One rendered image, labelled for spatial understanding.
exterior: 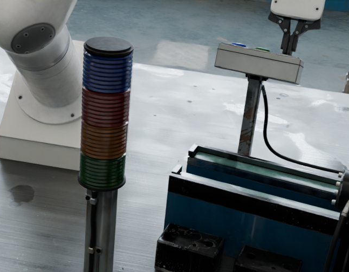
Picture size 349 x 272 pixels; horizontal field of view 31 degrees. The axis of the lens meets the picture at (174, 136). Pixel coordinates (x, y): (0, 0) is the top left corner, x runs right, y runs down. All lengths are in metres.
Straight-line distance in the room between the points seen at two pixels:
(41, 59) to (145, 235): 0.36
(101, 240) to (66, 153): 0.46
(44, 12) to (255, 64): 0.49
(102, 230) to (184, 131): 0.70
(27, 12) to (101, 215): 0.32
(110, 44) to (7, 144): 0.64
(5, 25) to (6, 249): 0.38
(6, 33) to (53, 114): 0.39
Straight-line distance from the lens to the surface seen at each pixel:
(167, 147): 1.45
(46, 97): 1.29
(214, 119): 1.62
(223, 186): 1.08
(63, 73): 1.22
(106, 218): 0.86
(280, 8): 1.29
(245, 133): 1.35
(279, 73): 1.27
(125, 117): 0.79
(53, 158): 1.34
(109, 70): 0.75
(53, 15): 0.98
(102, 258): 0.90
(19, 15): 0.96
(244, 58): 1.29
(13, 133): 1.35
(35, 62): 1.15
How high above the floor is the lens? 1.45
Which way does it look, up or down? 26 degrees down
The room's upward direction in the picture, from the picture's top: 6 degrees clockwise
